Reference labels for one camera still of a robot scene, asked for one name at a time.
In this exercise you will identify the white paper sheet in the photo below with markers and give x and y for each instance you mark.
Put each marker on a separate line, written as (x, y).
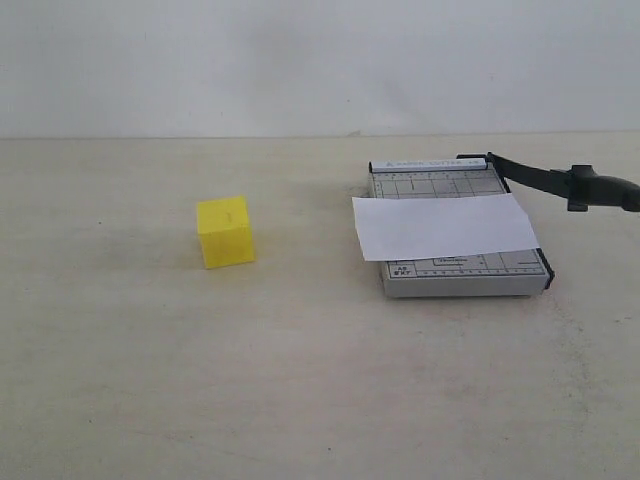
(416, 229)

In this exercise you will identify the yellow cube block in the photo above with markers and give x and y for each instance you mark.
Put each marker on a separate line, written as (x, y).
(224, 232)

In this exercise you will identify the black cutter blade arm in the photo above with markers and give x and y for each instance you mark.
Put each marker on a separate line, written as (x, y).
(581, 185)

